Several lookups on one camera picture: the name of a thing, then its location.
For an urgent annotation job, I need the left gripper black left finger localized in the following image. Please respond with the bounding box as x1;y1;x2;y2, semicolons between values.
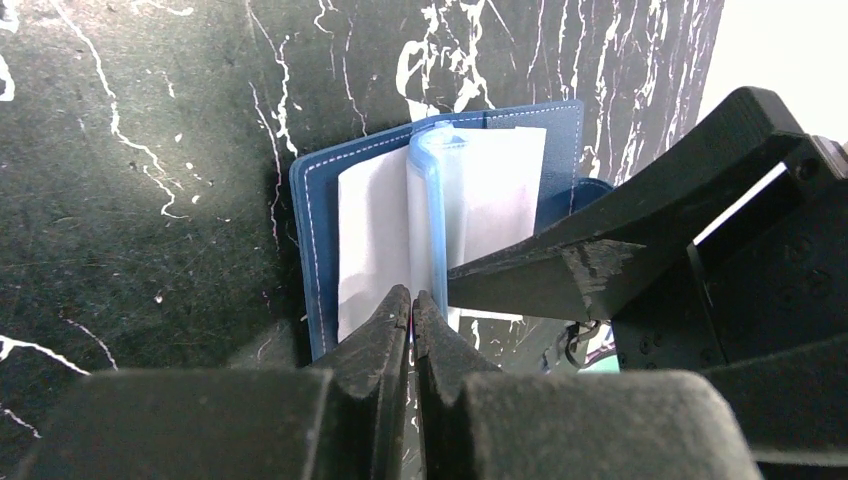
14;285;411;479

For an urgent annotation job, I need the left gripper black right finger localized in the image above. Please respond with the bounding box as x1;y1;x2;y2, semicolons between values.
411;292;761;479

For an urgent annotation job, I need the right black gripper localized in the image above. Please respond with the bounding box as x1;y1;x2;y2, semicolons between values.
447;87;847;458

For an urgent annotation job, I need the blue leather card holder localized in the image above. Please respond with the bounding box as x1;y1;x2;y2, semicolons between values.
289;100;610;358

